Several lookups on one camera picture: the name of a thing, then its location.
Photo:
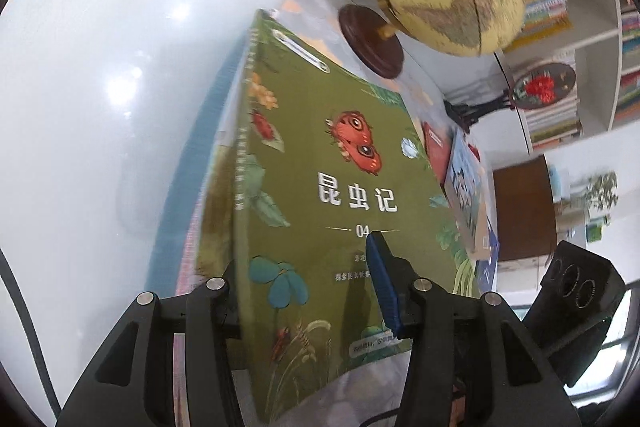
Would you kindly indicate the beige cylinder vase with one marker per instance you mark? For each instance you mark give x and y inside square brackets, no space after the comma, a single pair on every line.
[570,219]

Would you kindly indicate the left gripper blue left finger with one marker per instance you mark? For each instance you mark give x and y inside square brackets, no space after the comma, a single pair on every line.
[212,318]

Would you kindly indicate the blue Aesop fables book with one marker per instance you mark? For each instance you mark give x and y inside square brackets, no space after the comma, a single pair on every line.
[486,270]

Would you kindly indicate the tan kraft cover book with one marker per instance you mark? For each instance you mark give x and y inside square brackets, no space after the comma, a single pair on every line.
[482,250]

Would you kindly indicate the light blue cartoon book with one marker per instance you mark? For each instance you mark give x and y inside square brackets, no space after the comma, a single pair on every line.
[464,188]

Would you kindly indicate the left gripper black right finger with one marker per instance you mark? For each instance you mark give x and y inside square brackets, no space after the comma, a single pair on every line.
[417,309]

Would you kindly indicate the red flower round fan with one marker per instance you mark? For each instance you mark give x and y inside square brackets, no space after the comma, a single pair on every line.
[543,86]

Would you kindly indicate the antique yellow globe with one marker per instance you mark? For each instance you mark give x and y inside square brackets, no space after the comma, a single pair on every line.
[456,27]

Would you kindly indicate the wooden sideboard cabinet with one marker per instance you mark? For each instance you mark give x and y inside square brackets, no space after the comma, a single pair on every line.
[525,211]

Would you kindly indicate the green canister on microwave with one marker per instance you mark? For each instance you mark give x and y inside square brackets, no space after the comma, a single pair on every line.
[594,229]

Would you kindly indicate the red book with yellow figure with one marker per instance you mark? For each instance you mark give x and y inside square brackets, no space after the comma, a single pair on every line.
[438,143]

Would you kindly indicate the olive green book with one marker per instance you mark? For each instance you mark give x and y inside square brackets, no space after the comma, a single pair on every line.
[324,159]

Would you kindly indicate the blue tissue box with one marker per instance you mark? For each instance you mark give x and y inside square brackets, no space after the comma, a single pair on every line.
[560,184]

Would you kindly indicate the black fan stand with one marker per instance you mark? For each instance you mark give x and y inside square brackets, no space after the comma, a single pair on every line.
[466,115]

